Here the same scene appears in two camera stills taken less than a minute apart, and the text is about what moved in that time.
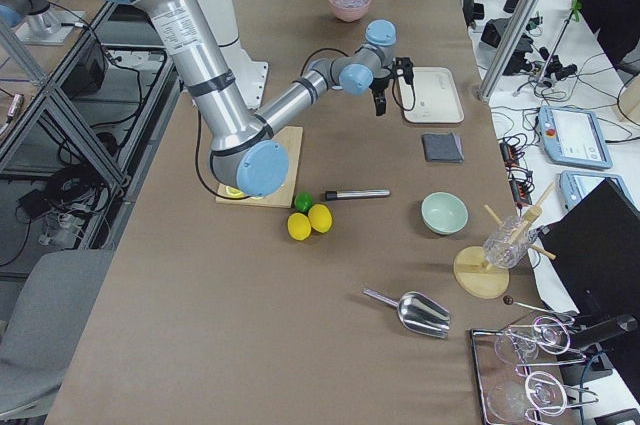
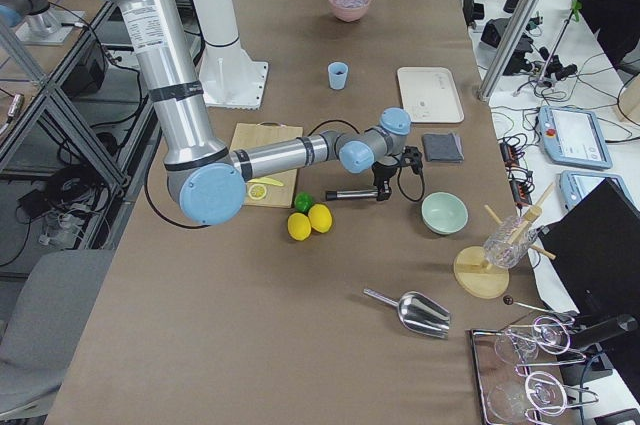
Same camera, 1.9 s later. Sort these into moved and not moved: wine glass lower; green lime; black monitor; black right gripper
Moved: black right gripper
Not moved: green lime; black monitor; wine glass lower
